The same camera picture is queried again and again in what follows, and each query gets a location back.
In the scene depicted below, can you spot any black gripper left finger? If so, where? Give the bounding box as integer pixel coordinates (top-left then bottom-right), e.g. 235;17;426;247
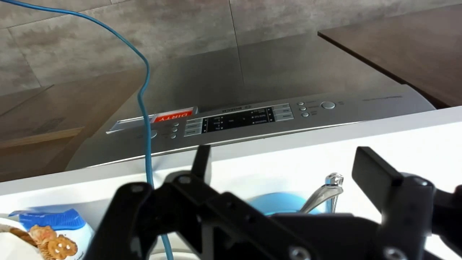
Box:
85;143;315;260

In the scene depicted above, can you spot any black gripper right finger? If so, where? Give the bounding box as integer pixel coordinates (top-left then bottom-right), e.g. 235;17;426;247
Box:
351;146;462;260

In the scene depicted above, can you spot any stainless steel Bosch dishwasher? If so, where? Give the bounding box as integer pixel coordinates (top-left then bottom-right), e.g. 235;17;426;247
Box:
64;33;437;173

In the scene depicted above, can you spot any blue bowl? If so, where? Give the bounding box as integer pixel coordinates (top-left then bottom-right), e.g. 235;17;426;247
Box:
247;190;335;216

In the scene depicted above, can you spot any red dirty magnet sign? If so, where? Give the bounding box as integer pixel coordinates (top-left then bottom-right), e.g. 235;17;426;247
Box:
105;105;199;136

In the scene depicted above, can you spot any pretzel snack bag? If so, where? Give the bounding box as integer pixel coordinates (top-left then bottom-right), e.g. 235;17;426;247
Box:
0;206;95;260

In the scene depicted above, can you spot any thin power cable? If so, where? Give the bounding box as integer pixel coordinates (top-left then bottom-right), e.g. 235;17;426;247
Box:
0;0;176;260

